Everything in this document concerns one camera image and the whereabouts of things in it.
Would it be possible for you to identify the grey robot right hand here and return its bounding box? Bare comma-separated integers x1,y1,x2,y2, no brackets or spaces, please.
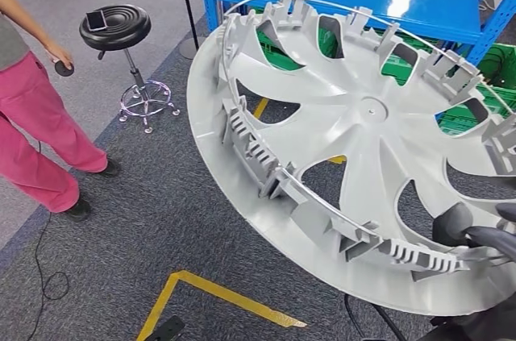
421,202,516,341

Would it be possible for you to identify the person's hand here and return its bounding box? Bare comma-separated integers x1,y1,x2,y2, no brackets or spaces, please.
43,40,75,71

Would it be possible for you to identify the black round handheld puck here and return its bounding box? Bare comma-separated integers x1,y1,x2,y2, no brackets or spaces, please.
54,59,76,78

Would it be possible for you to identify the grey plastic wheel hubcap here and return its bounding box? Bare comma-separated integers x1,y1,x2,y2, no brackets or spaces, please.
186,0,516,318

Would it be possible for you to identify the dark smartphone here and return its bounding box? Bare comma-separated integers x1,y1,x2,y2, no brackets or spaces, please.
85,10,109,33

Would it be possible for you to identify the person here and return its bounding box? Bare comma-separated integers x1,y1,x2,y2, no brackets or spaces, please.
0,0,121,223

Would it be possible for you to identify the black round stool chrome base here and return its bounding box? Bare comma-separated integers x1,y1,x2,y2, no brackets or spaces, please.
78,4,181,135

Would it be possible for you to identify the green plastic crate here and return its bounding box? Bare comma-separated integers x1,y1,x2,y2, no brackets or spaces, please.
379,42,483,138
256,26,346,73

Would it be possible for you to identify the green open plastic basket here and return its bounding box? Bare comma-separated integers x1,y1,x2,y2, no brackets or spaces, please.
477,43,516,115

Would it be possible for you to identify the thin black pole stand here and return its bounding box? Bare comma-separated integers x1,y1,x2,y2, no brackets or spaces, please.
174,0,210,60

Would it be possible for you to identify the yellow floor tape line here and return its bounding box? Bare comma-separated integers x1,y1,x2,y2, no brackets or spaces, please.
136,269,308,341

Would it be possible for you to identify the black robot left foot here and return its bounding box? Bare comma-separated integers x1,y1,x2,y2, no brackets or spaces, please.
144,314,186,341

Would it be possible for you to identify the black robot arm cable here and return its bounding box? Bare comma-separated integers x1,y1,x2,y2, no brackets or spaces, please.
343,293,409,341

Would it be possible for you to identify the thin black floor cable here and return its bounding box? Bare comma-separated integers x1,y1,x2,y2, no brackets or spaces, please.
24,138,71,341

